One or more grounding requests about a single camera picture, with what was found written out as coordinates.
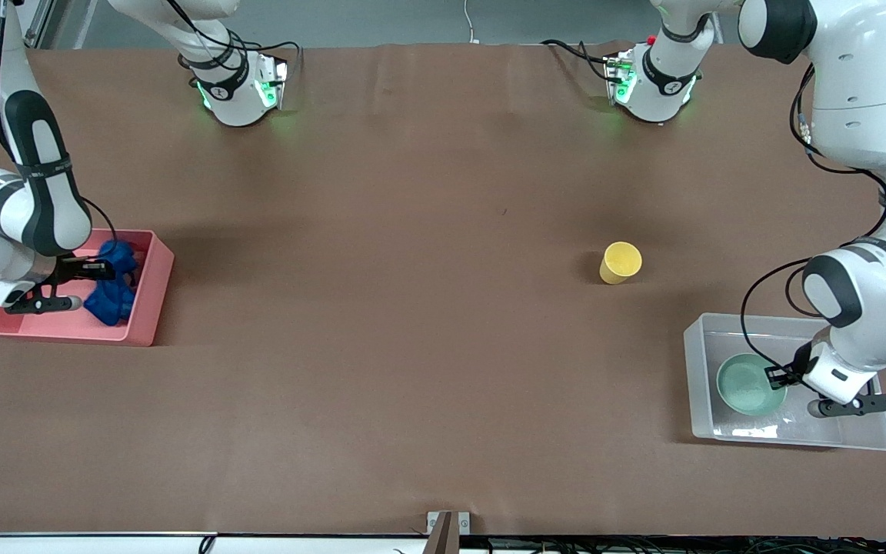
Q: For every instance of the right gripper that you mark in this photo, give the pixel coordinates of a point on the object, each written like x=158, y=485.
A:
x=71, y=269

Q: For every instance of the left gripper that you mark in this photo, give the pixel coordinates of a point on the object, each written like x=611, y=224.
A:
x=796, y=368

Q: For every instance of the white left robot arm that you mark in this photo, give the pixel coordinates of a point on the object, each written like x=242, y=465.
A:
x=866, y=92

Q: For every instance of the yellow plastic cup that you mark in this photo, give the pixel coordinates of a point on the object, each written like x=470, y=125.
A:
x=620, y=261

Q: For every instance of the blue cloth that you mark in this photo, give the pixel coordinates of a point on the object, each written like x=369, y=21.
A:
x=108, y=302

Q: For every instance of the brown table cover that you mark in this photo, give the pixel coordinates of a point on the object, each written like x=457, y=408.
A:
x=443, y=308

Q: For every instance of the clear plastic box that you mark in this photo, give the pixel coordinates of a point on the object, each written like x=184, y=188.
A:
x=866, y=431

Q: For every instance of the pink plastic bin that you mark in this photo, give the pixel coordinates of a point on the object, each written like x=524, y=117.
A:
x=152, y=308

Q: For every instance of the metal table edge bracket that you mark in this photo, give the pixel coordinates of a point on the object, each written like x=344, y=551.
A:
x=443, y=531

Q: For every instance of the pale green bowl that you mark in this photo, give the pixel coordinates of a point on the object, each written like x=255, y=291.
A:
x=747, y=385

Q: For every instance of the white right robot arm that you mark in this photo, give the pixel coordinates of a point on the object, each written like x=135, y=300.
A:
x=51, y=192

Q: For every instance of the aluminium frame post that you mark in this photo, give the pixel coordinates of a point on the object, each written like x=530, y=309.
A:
x=39, y=19

